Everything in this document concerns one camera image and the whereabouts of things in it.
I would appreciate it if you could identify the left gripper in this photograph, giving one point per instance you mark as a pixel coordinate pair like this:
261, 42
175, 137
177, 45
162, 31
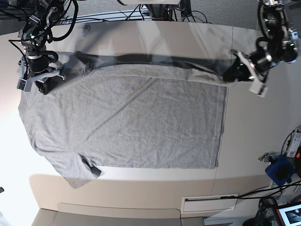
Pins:
247, 68

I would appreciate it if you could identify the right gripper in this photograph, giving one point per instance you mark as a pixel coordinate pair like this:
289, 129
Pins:
41, 79

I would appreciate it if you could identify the grey T-shirt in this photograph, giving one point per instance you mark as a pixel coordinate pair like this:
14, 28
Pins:
128, 111

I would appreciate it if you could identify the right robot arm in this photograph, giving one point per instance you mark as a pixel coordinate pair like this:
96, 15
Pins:
34, 66

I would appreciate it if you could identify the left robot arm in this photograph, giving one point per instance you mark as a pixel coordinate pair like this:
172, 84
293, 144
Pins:
278, 43

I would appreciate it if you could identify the metal table clamp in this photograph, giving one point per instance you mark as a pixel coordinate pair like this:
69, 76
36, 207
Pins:
269, 157

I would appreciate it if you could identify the white power adapter with label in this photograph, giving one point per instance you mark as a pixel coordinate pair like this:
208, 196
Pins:
294, 144

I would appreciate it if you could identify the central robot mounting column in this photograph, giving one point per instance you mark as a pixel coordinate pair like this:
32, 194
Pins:
160, 12

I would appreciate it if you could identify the blue box with black hole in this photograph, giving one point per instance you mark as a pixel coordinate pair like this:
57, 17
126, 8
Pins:
280, 170

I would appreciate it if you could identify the white label plate on table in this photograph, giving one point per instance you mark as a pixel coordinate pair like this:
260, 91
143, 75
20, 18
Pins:
204, 204

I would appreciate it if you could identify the red framed tablet screen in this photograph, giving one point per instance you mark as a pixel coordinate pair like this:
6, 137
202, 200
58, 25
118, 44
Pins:
288, 215

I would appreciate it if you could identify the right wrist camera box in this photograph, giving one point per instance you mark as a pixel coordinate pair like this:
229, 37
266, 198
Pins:
24, 85

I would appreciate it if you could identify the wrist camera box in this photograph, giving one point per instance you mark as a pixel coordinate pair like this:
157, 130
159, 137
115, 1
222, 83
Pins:
259, 88
24, 85

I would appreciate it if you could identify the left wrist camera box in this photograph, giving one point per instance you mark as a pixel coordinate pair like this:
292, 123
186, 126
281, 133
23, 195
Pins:
259, 88

